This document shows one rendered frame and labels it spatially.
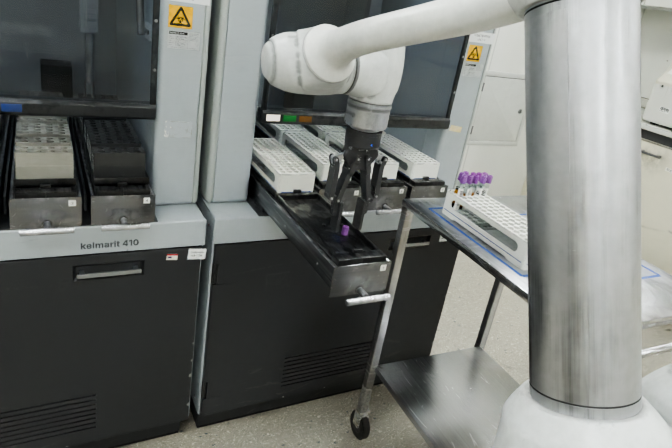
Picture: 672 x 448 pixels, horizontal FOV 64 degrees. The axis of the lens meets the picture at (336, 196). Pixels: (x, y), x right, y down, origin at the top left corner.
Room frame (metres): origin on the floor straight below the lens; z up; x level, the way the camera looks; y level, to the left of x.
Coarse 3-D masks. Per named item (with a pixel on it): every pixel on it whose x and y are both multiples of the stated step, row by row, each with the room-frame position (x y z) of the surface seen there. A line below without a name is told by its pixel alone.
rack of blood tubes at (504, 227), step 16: (448, 192) 1.28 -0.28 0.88; (448, 208) 1.27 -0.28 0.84; (464, 208) 1.27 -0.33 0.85; (480, 208) 1.20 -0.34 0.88; (496, 208) 1.21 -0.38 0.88; (464, 224) 1.20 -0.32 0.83; (480, 224) 1.19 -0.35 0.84; (496, 224) 1.12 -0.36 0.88; (512, 224) 1.13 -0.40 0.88; (496, 240) 1.11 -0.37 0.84; (512, 240) 1.17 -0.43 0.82
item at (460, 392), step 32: (448, 224) 1.21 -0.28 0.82; (480, 256) 1.06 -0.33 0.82; (512, 288) 0.96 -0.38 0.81; (384, 320) 1.32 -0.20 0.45; (448, 352) 1.46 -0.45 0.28; (480, 352) 1.49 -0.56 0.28; (384, 384) 1.27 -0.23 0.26; (416, 384) 1.28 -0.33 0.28; (448, 384) 1.30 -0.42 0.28; (480, 384) 1.33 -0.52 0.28; (512, 384) 1.35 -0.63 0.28; (352, 416) 1.35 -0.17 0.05; (416, 416) 1.15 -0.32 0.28; (448, 416) 1.17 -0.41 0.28; (480, 416) 1.19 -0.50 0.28
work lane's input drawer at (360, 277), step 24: (264, 192) 1.26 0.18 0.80; (312, 192) 1.27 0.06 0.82; (288, 216) 1.13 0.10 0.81; (312, 216) 1.16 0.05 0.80; (312, 240) 1.03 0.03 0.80; (336, 240) 1.05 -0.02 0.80; (360, 240) 1.07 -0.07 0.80; (312, 264) 1.00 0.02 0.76; (336, 264) 0.94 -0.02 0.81; (360, 264) 0.95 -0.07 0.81; (384, 264) 0.98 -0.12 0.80; (336, 288) 0.93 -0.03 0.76; (360, 288) 0.95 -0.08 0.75; (384, 288) 0.99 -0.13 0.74
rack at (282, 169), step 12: (264, 144) 1.47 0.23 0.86; (276, 144) 1.49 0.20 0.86; (252, 156) 1.45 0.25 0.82; (264, 156) 1.36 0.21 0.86; (276, 156) 1.37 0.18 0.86; (288, 156) 1.39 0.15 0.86; (264, 168) 1.41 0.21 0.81; (276, 168) 1.27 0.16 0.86; (288, 168) 1.29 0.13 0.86; (300, 168) 1.31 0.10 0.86; (276, 180) 1.25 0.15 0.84; (288, 180) 1.25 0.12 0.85; (300, 180) 1.26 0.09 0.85; (312, 180) 1.28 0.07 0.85
